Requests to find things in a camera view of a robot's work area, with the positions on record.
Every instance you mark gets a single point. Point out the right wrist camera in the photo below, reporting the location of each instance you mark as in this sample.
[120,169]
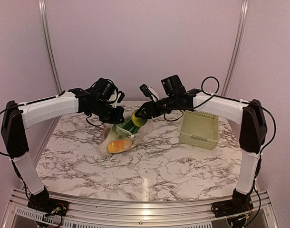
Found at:
[149,92]

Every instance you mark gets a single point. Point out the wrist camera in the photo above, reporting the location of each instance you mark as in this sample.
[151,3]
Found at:
[149,92]
[116,98]

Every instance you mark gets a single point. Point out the green fake cucumber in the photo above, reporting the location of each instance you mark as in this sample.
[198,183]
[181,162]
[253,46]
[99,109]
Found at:
[132,126]

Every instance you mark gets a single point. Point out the right aluminium frame post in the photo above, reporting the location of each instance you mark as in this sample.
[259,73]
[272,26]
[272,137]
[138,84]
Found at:
[237,45]

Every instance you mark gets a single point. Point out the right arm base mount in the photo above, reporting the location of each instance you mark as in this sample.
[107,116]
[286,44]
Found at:
[230,207]

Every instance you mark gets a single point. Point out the polka dot zip top bag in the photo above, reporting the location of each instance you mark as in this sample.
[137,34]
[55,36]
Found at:
[116,132]

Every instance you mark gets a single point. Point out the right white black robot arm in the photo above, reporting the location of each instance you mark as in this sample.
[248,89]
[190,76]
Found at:
[249,115]

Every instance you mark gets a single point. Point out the left aluminium frame post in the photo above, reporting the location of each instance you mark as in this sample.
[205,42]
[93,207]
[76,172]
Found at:
[48,44]

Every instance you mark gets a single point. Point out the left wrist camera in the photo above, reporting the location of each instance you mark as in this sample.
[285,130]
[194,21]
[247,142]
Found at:
[116,98]

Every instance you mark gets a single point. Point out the front aluminium rail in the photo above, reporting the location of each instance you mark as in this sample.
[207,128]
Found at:
[96,213]

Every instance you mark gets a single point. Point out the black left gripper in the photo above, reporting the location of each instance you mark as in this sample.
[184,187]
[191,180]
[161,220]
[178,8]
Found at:
[117,118]

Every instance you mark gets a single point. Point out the pale green plastic basket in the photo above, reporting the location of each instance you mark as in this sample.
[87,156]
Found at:
[200,129]

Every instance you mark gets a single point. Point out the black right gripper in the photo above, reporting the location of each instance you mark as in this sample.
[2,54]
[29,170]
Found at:
[148,115]

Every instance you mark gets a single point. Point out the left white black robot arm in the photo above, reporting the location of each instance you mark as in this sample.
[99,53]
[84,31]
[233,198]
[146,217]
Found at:
[101,99]

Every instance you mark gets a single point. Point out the yellow fake fruit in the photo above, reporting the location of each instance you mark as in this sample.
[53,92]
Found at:
[118,146]

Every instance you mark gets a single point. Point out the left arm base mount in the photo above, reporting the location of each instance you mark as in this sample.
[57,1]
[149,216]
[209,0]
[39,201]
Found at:
[52,207]

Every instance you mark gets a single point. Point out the aluminium frame post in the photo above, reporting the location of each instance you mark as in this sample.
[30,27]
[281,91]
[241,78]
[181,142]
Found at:
[48,44]
[237,45]

